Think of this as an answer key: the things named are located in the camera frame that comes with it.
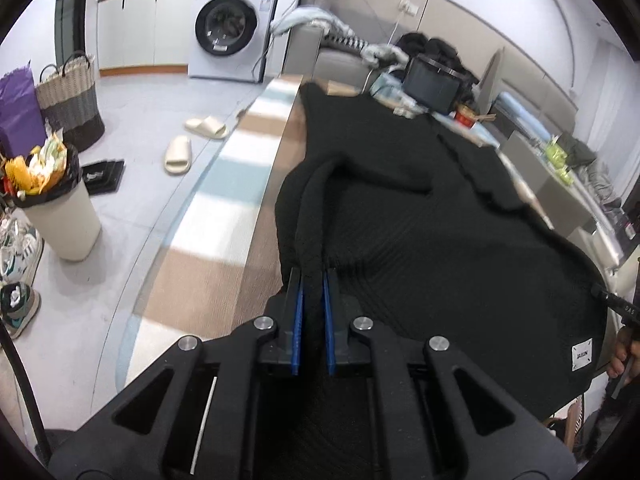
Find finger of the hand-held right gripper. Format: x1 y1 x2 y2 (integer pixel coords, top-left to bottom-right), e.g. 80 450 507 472
590 282 640 325

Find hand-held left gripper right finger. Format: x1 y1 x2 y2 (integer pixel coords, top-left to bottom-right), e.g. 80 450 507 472
322 267 581 480

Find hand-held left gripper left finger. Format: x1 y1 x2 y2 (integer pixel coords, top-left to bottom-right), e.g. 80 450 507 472
47 267 304 480

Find black knit sweater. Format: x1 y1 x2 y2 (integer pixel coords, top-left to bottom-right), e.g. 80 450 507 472
274 82 608 421

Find person's right hand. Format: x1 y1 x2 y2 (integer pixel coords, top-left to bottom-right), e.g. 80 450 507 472
606 327 640 381

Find grey low cabinet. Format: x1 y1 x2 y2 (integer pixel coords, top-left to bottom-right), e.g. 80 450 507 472
500 130 601 233
565 225 628 273

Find checked blanket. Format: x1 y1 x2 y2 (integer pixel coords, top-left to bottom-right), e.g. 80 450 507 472
114 74 556 396

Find green soft packet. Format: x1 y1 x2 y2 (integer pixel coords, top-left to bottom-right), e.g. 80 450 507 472
547 135 577 182

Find dark olive garment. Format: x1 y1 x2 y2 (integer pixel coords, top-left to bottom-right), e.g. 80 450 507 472
565 132 599 167

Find beige slipper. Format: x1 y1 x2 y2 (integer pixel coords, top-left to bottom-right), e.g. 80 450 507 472
164 135 193 176
185 116 230 139

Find light blue folded bedding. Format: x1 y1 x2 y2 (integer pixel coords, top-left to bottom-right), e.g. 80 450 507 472
492 92 551 137

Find white trash bin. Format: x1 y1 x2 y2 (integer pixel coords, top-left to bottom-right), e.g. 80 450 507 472
2 132 103 262

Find grey sofa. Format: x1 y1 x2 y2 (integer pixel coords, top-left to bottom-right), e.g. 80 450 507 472
282 25 381 96

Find black box appliance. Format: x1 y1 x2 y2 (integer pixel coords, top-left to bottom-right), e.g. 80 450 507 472
402 55 463 116

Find white green sneaker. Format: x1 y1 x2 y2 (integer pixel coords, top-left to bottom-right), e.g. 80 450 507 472
0 210 45 286
0 282 41 339

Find black white striped cloth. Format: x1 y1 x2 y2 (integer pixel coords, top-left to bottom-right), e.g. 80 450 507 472
325 32 368 54

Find black bag on table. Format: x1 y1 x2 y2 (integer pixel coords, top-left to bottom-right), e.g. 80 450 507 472
395 32 481 106

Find white washing machine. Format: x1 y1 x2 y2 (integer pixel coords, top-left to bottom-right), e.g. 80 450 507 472
187 0 281 83

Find light grey cloth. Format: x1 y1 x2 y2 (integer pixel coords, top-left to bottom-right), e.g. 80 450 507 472
270 6 358 41

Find woven laundry basket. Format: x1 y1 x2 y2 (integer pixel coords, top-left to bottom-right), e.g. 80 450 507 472
35 51 106 153

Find white base cabinets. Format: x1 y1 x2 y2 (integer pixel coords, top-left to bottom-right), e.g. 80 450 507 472
96 0 198 71

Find purple bag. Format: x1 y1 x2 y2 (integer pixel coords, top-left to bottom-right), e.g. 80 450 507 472
0 62 48 158

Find dark glass cabinet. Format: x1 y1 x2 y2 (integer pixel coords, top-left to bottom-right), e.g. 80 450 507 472
54 0 91 76

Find black cable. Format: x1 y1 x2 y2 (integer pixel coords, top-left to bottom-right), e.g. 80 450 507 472
0 310 53 463

